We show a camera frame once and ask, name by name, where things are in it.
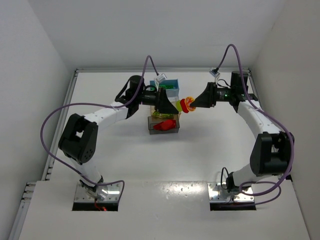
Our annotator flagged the lime green lego brick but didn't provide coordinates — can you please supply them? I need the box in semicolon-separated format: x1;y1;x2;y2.
152;111;175;119

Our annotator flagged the red round lego brick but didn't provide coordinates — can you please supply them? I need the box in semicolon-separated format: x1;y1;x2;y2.
166;119;176;129

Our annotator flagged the red curved lego brick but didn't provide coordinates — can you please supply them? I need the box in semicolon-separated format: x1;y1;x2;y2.
153;121;172;131

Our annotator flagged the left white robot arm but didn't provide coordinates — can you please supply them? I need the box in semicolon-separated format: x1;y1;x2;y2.
58;75;178;198

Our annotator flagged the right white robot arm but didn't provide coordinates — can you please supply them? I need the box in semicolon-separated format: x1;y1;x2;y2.
190;71;294;192

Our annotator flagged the orange plastic container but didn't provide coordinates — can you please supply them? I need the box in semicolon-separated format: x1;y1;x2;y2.
150;106;181;117

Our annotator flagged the clear plastic container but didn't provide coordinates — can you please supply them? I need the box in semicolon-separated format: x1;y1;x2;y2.
166;88;180;102

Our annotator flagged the grey plastic container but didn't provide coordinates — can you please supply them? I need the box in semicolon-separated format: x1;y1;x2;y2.
147;116;180;135

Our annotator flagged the blue plastic container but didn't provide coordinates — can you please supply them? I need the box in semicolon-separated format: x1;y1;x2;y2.
149;79;180;94

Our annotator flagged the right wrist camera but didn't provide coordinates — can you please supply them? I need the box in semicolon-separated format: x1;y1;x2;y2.
209;67;220;82

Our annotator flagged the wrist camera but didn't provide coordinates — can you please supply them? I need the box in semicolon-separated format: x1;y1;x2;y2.
209;67;220;82
154;73;167;90

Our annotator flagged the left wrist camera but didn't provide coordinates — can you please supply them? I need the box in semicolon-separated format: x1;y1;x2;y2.
154;73;167;90

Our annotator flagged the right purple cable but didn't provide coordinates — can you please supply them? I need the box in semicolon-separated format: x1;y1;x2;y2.
216;43;295;206

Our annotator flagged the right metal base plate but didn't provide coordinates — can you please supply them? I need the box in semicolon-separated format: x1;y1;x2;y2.
207;181;255;204

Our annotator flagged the metal base plate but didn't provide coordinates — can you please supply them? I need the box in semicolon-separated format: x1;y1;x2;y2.
74;183;122;204
207;181;255;204

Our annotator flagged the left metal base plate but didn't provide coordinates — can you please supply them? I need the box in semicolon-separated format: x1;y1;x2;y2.
74;183;122;204

